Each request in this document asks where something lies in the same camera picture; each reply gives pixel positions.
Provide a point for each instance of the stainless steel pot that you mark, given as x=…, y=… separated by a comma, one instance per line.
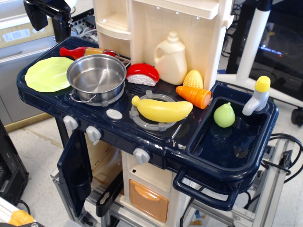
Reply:
x=97, y=79

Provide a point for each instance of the green toy pear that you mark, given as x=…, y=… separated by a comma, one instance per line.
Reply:
x=224, y=115

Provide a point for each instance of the red white toy sushi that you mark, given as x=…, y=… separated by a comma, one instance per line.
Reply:
x=144, y=74

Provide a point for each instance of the yellow toy corn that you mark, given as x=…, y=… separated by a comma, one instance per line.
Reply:
x=193, y=79

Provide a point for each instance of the grey right stove burner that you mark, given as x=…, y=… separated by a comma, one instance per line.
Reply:
x=145, y=123

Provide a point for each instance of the grey appliance with display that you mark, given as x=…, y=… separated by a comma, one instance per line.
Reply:
x=20, y=44

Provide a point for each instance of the navy toy kitchen counter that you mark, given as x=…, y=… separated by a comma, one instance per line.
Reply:
x=221, y=159

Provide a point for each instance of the grey middle stove knob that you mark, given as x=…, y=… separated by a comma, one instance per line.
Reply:
x=94, y=135

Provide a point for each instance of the yellow object bottom left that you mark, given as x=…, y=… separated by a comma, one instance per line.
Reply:
x=20, y=217

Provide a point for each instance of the grey yellow toy faucet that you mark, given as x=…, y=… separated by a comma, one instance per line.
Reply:
x=260, y=96

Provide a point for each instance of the grey left stove knob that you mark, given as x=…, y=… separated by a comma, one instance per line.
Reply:
x=70, y=123

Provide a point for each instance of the cream toy detergent jug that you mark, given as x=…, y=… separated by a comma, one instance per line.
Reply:
x=170, y=59

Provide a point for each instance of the orange toy drawer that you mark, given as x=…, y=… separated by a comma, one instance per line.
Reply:
x=148, y=201

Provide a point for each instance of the navy open oven door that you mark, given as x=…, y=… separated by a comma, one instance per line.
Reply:
x=75, y=174

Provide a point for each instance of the grey right stove knob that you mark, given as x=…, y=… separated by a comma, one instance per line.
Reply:
x=141, y=156

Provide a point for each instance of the red toy ketchup bottle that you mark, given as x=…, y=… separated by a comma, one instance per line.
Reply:
x=83, y=51

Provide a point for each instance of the black caster wheel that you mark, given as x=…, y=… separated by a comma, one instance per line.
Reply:
x=297, y=117

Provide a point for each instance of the light green toy plate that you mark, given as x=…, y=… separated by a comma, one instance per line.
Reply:
x=49, y=75

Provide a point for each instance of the black computer case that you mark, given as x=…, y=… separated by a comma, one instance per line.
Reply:
x=13, y=175

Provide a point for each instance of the cream toy kitchen cabinet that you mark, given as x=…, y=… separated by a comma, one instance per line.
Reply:
x=133, y=28

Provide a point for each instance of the orange toy carrot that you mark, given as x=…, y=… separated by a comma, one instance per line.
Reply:
x=199, y=97

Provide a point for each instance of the yellow toy banana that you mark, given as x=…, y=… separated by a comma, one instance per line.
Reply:
x=161, y=111

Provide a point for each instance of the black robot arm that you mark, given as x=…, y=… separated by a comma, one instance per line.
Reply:
x=38, y=12

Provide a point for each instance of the grey oval button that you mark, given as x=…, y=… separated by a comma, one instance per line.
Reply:
x=114, y=114

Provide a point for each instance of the grey stove knob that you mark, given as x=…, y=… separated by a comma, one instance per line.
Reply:
x=141, y=156
x=94, y=135
x=70, y=123

